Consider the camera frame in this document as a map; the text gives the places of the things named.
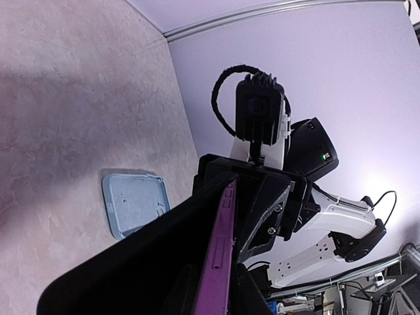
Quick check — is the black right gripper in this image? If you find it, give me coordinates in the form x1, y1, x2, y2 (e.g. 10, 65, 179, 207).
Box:
192, 154, 312, 263

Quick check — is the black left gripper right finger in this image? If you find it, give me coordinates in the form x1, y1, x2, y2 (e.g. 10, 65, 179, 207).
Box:
229, 264, 269, 314

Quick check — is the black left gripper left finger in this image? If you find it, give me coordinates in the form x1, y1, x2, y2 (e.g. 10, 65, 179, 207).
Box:
160, 264, 202, 315

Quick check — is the black phone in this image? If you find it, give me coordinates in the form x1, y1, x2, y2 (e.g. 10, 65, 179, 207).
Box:
192, 172, 238, 314

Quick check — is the black phone case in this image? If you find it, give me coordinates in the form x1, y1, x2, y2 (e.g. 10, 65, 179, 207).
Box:
36, 173, 227, 314

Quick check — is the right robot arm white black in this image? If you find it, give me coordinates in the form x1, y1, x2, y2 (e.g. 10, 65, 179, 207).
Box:
194, 118, 387, 287

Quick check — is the light blue phone case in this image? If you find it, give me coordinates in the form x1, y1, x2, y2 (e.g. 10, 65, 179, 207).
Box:
101, 173, 171, 241

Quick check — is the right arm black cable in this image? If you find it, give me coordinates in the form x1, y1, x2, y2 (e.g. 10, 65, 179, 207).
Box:
211, 64, 293, 138

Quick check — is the right aluminium frame post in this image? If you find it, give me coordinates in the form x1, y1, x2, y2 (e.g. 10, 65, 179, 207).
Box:
162, 0, 408, 43

